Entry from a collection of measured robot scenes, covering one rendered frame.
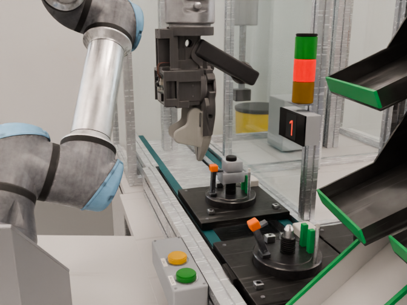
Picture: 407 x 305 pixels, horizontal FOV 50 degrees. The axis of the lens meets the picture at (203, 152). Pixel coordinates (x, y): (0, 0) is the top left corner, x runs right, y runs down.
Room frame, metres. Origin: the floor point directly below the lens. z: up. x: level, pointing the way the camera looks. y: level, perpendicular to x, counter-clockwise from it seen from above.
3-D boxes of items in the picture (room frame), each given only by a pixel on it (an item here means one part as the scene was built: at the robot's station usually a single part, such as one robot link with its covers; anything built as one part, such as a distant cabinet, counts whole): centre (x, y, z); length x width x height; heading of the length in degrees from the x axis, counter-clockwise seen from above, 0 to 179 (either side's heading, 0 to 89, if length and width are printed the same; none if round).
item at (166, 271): (0.82, 0.05, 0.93); 0.21 x 0.07 x 0.06; 17
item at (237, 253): (0.80, -0.17, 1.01); 0.24 x 0.24 x 0.13; 17
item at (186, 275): (0.75, 0.03, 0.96); 0.04 x 0.04 x 0.02
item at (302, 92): (1.02, -0.23, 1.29); 0.05 x 0.05 x 0.05
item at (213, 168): (1.11, -0.03, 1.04); 0.04 x 0.02 x 0.08; 107
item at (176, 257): (0.82, 0.05, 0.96); 0.04 x 0.04 x 0.02
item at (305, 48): (1.02, -0.23, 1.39); 0.05 x 0.05 x 0.05
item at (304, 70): (1.02, -0.23, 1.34); 0.05 x 0.05 x 0.05
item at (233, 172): (1.13, -0.08, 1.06); 0.08 x 0.04 x 0.07; 107
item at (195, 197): (1.12, -0.07, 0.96); 0.24 x 0.24 x 0.02; 17
